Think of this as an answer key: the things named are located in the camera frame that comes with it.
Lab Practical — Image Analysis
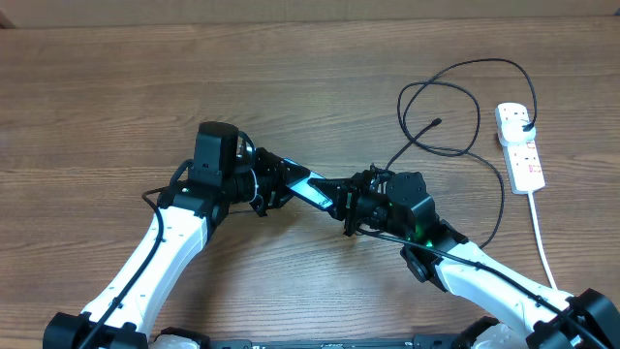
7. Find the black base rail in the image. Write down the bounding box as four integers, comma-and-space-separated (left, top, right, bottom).
149, 332, 485, 349

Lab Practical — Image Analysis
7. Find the white power strip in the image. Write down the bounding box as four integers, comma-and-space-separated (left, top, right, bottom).
495, 103, 545, 195

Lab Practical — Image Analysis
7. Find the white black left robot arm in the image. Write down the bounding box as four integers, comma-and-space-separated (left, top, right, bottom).
43, 121, 312, 349

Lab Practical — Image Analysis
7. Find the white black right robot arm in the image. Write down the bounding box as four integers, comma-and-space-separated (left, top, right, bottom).
301, 169, 619, 348

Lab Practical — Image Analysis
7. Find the white charger plug adapter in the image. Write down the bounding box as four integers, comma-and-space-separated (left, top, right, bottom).
498, 118, 537, 146

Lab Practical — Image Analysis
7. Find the white power strip cord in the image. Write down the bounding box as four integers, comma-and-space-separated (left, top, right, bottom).
526, 191, 558, 291

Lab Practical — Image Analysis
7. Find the blue Galaxy smartphone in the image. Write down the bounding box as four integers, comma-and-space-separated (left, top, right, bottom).
283, 158, 333, 211

